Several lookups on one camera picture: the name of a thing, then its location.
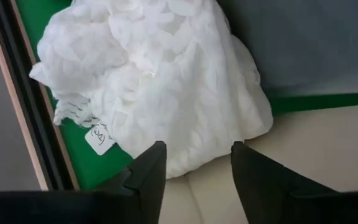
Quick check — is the black aluminium table frame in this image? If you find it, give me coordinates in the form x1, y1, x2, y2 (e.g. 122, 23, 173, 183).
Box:
0, 0, 80, 191

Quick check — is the white garment with tag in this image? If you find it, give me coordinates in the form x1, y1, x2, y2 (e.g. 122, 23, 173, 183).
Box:
29, 0, 274, 180

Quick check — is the beige fabric box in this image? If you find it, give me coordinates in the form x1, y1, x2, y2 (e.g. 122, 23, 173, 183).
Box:
158, 104, 358, 224

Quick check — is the green table mat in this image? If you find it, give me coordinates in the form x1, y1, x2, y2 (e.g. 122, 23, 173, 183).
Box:
14, 0, 358, 190

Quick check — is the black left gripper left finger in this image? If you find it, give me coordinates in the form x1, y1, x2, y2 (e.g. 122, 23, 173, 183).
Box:
122, 141, 167, 224

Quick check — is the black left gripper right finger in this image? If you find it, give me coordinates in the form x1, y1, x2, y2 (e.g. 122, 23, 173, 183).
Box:
231, 141, 338, 224

